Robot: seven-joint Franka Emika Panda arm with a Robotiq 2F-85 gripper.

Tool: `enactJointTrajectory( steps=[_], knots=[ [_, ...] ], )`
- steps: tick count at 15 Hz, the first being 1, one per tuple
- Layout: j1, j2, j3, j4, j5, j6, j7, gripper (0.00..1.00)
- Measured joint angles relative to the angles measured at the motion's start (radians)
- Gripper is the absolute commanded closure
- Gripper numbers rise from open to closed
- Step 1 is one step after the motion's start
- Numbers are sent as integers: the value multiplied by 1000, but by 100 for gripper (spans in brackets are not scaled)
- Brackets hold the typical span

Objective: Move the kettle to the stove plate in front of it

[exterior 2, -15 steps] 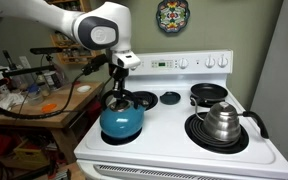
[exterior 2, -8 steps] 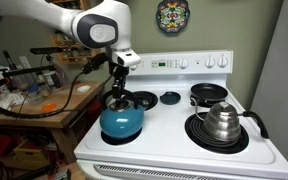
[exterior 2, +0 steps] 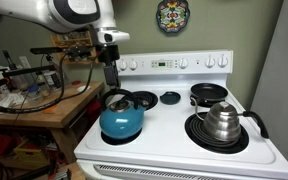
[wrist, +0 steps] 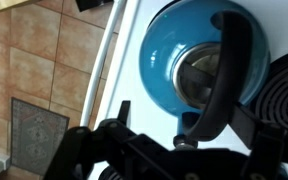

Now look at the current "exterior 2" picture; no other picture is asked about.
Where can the wooden table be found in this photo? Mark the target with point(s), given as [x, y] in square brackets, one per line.
[67, 113]

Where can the yellow crate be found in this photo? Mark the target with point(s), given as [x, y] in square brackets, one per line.
[30, 155]

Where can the stainless steel gooseneck kettle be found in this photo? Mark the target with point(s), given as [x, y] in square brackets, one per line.
[222, 123]

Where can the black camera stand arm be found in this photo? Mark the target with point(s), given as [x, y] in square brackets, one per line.
[27, 70]

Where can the clear container with blue lid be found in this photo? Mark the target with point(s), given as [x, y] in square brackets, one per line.
[35, 93]

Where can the white electric stove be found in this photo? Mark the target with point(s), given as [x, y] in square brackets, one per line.
[170, 140]

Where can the small dark blue dish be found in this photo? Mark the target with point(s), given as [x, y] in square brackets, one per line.
[170, 98]

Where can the small white saucer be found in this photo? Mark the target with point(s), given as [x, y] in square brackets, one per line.
[84, 88]

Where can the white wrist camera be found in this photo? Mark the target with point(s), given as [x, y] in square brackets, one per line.
[120, 36]

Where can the colourful decorative wall plate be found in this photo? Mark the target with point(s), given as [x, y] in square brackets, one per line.
[173, 15]

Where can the wooden spice rack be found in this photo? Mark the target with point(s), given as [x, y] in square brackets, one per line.
[59, 40]

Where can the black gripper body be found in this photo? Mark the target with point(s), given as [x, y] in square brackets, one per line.
[110, 56]

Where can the black frying pan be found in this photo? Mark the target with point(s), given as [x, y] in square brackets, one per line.
[209, 91]

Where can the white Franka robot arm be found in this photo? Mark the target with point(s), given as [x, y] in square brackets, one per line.
[50, 11]

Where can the stove clock display panel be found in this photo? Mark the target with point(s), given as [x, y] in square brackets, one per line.
[162, 63]

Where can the small orange object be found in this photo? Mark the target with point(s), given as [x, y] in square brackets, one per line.
[50, 109]

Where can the white crumpled cloth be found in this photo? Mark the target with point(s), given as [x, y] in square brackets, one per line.
[10, 99]

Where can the large black coil burner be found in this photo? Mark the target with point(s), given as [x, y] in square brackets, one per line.
[197, 133]
[214, 103]

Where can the black bar camera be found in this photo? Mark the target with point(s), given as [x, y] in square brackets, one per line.
[45, 50]

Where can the small black coil burner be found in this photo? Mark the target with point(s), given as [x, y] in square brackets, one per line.
[149, 98]
[105, 138]

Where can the labelled jar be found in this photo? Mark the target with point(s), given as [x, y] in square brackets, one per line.
[52, 80]

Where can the red item under table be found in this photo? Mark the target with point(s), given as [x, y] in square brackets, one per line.
[94, 110]

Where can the white wall outlet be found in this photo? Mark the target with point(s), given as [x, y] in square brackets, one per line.
[24, 62]

